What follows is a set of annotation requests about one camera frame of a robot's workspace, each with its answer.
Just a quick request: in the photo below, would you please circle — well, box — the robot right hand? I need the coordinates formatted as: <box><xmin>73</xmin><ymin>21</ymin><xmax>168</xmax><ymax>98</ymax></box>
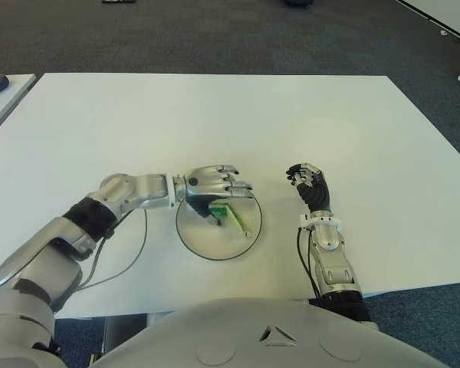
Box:
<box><xmin>285</xmin><ymin>163</ymin><xmax>333</xmax><ymax>214</ymax></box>

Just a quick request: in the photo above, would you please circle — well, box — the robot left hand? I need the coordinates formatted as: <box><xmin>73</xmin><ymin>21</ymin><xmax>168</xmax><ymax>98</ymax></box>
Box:
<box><xmin>174</xmin><ymin>164</ymin><xmax>256</xmax><ymax>227</ymax></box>

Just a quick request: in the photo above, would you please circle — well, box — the green white toothpaste tube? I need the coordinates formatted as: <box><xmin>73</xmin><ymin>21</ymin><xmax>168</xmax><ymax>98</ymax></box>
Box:
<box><xmin>209</xmin><ymin>199</ymin><xmax>254</xmax><ymax>238</ymax></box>

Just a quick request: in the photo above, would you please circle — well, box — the white plate with black rim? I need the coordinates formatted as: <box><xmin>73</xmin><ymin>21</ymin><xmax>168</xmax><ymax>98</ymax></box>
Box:
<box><xmin>175</xmin><ymin>189</ymin><xmax>264</xmax><ymax>262</ymax></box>

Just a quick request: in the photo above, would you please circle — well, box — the grey robot torso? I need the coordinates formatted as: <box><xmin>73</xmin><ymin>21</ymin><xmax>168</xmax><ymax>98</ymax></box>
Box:
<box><xmin>87</xmin><ymin>297</ymin><xmax>452</xmax><ymax>368</ymax></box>

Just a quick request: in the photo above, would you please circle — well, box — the white neighbouring table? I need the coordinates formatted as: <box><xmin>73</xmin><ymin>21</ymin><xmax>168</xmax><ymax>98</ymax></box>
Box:
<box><xmin>0</xmin><ymin>74</ymin><xmax>38</xmax><ymax>143</ymax></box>

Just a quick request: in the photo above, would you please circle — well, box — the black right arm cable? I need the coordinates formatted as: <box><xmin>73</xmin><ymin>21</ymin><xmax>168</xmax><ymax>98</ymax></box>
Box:
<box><xmin>297</xmin><ymin>228</ymin><xmax>323</xmax><ymax>307</ymax></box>

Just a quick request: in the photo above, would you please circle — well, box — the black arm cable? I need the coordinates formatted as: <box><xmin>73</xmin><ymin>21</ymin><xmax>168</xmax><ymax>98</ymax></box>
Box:
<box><xmin>78</xmin><ymin>209</ymin><xmax>150</xmax><ymax>291</ymax></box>
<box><xmin>297</xmin><ymin>228</ymin><xmax>323</xmax><ymax>307</ymax></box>

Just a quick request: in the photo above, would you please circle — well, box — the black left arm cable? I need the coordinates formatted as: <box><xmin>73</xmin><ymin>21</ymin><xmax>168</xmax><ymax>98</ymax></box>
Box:
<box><xmin>78</xmin><ymin>209</ymin><xmax>150</xmax><ymax>291</ymax></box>

